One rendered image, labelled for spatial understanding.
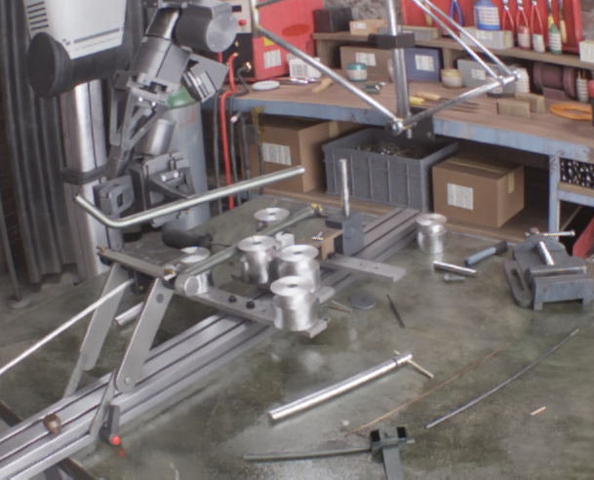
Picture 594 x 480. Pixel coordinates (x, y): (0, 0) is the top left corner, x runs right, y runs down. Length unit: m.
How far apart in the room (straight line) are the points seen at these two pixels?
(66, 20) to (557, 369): 1.09
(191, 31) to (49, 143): 2.54
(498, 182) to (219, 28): 1.57
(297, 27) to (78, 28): 1.90
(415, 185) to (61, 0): 1.52
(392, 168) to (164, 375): 1.79
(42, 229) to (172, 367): 2.61
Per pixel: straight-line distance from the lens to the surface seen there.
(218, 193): 1.05
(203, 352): 0.88
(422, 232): 1.16
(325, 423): 0.79
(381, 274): 1.00
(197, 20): 0.91
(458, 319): 0.97
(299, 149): 2.71
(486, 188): 2.37
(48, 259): 3.48
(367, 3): 3.32
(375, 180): 2.59
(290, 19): 3.17
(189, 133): 2.81
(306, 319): 0.88
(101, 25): 1.47
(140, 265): 0.80
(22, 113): 3.31
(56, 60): 1.43
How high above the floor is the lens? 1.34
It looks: 22 degrees down
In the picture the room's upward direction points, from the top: 5 degrees counter-clockwise
